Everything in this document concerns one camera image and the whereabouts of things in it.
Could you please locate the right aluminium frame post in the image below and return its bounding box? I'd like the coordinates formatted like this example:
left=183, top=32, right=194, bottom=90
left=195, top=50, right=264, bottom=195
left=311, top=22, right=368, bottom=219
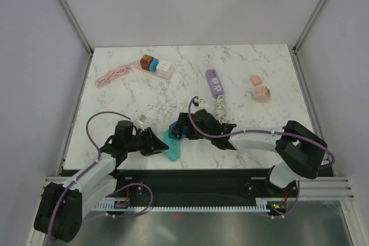
left=291, top=0, right=347, bottom=54

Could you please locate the aluminium frame post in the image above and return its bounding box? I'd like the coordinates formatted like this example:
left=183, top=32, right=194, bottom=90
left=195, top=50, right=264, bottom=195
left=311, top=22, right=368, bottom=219
left=43, top=0, right=95, bottom=56
left=291, top=0, right=347, bottom=54

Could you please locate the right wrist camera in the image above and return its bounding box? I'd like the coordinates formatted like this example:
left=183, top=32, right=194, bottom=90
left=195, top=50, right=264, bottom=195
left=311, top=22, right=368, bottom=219
left=193, top=98, right=209, bottom=111

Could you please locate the teal power strip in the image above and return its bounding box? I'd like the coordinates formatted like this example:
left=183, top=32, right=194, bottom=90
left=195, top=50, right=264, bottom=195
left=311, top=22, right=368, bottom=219
left=158, top=130, right=180, bottom=162

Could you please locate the white cable duct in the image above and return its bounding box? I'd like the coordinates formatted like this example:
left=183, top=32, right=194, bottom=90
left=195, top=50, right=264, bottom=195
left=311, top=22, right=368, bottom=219
left=92, top=199, right=286, bottom=213

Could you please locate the aluminium rail bar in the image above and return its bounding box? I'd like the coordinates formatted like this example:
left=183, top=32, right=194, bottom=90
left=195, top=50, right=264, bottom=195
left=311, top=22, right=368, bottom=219
left=46, top=177, right=353, bottom=200

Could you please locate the pink power strip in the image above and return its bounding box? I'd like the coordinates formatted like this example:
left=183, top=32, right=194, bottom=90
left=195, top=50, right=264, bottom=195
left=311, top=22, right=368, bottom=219
left=134, top=61, right=175, bottom=80

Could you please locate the pink braided cable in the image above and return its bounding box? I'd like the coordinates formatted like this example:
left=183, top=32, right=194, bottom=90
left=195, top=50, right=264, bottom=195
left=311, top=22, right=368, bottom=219
left=95, top=63, right=138, bottom=89

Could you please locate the brown cube plug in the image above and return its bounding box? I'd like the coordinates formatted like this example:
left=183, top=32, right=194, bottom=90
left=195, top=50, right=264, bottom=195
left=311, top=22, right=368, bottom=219
left=140, top=54, right=154, bottom=71

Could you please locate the light blue plug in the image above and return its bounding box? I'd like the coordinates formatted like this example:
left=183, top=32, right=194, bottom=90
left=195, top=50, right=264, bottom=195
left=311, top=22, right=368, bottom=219
left=149, top=58, right=159, bottom=73

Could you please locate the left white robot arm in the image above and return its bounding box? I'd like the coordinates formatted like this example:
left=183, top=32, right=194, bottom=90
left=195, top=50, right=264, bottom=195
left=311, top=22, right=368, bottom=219
left=33, top=120, right=169, bottom=243

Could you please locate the white cube plug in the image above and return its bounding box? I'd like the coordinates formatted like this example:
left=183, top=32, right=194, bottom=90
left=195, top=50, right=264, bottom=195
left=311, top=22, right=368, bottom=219
left=156, top=60, right=174, bottom=79

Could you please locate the pink plug adapter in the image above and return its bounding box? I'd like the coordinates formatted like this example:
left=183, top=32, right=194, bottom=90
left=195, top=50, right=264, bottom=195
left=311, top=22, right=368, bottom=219
left=250, top=75, right=262, bottom=86

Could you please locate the purple power strip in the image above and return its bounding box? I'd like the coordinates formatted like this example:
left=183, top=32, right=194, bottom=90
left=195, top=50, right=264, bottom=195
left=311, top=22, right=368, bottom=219
left=205, top=69, right=224, bottom=99

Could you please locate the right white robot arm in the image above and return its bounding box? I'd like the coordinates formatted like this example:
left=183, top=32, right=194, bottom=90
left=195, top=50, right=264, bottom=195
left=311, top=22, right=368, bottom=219
left=169, top=109, right=327, bottom=196

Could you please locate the peach cube plug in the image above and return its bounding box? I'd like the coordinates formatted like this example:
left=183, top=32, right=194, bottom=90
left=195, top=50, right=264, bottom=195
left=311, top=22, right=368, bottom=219
left=253, top=85, right=271, bottom=103

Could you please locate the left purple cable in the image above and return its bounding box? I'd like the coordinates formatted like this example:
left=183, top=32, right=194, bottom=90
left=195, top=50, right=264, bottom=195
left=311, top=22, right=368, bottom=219
left=47, top=111, right=133, bottom=243

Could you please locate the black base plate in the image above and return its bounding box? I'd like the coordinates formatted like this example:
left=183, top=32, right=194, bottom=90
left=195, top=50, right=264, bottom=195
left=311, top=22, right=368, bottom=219
left=114, top=169, right=297, bottom=207

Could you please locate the left aluminium frame post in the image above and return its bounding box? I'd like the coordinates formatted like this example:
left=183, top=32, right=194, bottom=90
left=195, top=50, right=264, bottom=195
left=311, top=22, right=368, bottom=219
left=43, top=0, right=95, bottom=56

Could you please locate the blue cube plug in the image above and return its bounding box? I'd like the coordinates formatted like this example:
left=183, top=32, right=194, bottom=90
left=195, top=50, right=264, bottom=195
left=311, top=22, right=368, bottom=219
left=168, top=121, right=188, bottom=141

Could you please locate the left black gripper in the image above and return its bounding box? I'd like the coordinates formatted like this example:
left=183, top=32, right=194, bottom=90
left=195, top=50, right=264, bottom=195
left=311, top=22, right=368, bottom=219
left=125, top=127, right=168, bottom=157

